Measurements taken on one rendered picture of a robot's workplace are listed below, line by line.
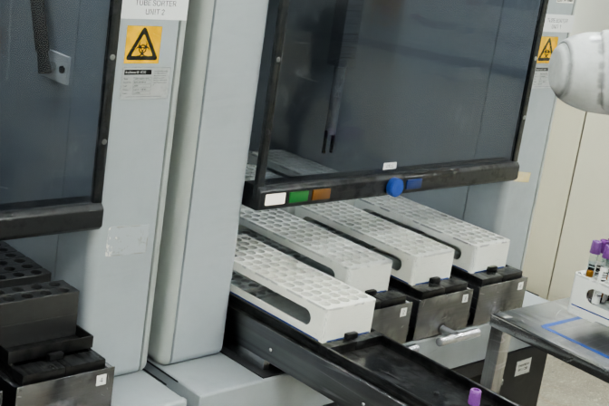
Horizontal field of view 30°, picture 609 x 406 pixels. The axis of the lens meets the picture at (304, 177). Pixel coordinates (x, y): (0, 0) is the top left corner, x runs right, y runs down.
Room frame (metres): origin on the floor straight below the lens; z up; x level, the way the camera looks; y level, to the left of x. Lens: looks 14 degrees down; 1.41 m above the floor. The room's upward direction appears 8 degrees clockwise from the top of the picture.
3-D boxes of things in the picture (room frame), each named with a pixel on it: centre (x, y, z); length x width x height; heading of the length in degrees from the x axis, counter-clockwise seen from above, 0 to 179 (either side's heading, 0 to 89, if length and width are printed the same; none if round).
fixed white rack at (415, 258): (1.88, -0.13, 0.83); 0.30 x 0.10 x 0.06; 45
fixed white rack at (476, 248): (1.98, -0.24, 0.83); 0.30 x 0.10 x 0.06; 45
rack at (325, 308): (1.58, 0.01, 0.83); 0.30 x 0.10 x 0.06; 45
